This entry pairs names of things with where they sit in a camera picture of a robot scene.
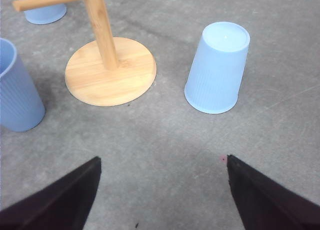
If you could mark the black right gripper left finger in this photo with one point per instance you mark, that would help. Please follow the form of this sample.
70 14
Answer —
63 205

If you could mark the blue ribbed cup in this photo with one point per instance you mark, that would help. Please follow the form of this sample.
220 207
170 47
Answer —
215 80
21 105
45 15

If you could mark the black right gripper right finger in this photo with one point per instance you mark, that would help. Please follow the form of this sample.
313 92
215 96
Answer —
265 206

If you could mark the blue ribbed cup front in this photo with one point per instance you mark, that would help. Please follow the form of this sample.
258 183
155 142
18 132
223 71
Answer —
21 105

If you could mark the wooden mug tree stand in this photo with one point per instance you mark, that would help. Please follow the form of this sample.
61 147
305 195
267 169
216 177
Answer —
109 71

